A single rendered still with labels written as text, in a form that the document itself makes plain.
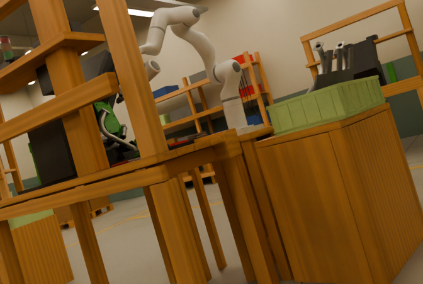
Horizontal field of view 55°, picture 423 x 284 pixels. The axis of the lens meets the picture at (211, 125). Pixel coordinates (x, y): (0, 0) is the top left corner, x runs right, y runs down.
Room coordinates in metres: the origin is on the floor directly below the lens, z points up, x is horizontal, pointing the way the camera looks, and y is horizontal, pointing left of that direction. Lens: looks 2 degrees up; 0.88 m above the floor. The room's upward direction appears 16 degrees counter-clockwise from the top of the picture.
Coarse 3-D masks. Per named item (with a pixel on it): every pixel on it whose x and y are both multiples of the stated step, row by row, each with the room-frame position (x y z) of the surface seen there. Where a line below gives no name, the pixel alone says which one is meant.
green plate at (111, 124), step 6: (96, 102) 2.37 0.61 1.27; (102, 102) 2.41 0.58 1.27; (108, 102) 2.45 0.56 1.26; (96, 108) 2.35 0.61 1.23; (108, 108) 2.42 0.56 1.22; (114, 114) 2.43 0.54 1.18; (108, 120) 2.37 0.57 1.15; (114, 120) 2.41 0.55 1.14; (108, 126) 2.35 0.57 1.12; (114, 126) 2.38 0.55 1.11; (114, 132) 2.36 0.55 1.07
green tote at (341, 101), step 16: (352, 80) 2.07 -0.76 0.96; (368, 80) 2.25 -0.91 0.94; (304, 96) 2.03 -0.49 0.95; (320, 96) 1.98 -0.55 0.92; (336, 96) 1.93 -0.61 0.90; (352, 96) 2.03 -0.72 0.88; (368, 96) 2.19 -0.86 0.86; (272, 112) 2.17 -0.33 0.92; (288, 112) 2.11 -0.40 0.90; (304, 112) 2.05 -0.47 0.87; (320, 112) 2.00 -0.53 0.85; (336, 112) 1.95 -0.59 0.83; (352, 112) 1.98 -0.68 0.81; (288, 128) 2.12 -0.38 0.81; (304, 128) 2.07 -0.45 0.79
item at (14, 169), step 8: (0, 104) 4.79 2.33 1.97; (0, 112) 4.73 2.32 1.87; (0, 120) 4.72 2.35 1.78; (8, 144) 4.73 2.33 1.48; (8, 152) 4.72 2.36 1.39; (0, 160) 4.35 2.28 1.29; (8, 160) 4.72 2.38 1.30; (0, 168) 4.30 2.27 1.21; (16, 168) 4.74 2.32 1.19; (0, 176) 4.26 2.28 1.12; (16, 176) 4.73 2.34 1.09; (0, 184) 4.30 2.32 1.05; (16, 184) 4.72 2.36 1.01; (0, 192) 4.29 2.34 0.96; (8, 192) 4.33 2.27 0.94; (16, 192) 4.72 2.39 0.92
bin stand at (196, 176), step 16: (176, 176) 2.65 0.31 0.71; (192, 176) 2.84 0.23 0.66; (144, 192) 2.83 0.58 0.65; (208, 208) 2.84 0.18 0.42; (160, 224) 2.82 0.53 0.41; (192, 224) 2.66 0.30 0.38; (208, 224) 2.83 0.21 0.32; (160, 240) 2.82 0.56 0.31; (224, 256) 2.86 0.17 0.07; (208, 272) 2.68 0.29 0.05
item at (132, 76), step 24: (48, 0) 1.92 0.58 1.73; (96, 0) 1.74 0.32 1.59; (120, 0) 1.75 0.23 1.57; (48, 24) 1.93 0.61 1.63; (120, 24) 1.71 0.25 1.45; (72, 48) 1.97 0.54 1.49; (120, 48) 1.71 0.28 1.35; (48, 72) 1.98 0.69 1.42; (72, 72) 1.93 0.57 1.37; (120, 72) 1.74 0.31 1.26; (144, 72) 1.76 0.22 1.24; (144, 96) 1.73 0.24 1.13; (72, 120) 1.94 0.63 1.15; (96, 120) 1.98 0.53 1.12; (144, 120) 1.71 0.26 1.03; (72, 144) 1.97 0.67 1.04; (96, 144) 1.95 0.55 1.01; (144, 144) 1.73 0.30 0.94; (96, 168) 1.91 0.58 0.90
